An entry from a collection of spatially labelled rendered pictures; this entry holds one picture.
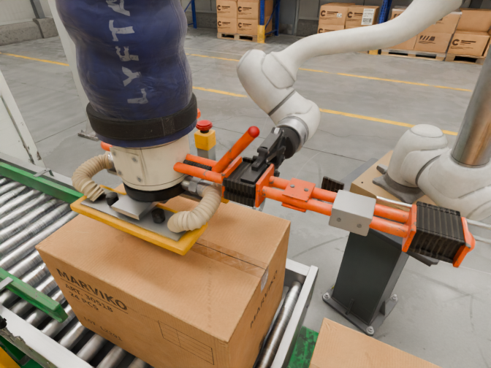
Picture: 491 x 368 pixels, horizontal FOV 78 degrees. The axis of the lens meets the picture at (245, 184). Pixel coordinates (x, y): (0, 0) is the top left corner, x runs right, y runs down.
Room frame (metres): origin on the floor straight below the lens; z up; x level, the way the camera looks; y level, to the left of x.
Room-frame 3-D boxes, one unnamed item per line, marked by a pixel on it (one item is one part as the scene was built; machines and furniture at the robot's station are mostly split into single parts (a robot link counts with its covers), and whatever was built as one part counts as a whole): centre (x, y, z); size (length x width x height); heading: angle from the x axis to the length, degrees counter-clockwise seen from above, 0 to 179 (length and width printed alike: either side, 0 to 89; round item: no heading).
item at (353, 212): (0.43, -0.20, 1.19); 0.07 x 0.07 x 0.04; 64
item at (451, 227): (0.36, -0.32, 1.20); 0.08 x 0.07 x 0.05; 64
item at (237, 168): (0.52, -0.01, 1.20); 0.10 x 0.08 x 0.06; 154
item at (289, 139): (0.66, -0.08, 1.20); 0.09 x 0.07 x 0.08; 155
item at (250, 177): (0.52, -0.02, 1.22); 0.07 x 0.03 x 0.01; 155
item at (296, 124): (0.72, -0.12, 1.20); 0.09 x 0.06 x 0.09; 65
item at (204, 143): (1.16, 0.17, 0.50); 0.07 x 0.07 x 1.00; 63
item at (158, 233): (0.54, 0.26, 1.10); 0.34 x 0.10 x 0.05; 64
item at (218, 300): (0.62, 0.22, 0.75); 0.60 x 0.40 x 0.40; 64
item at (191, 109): (0.63, 0.22, 1.32); 0.23 x 0.23 x 0.04
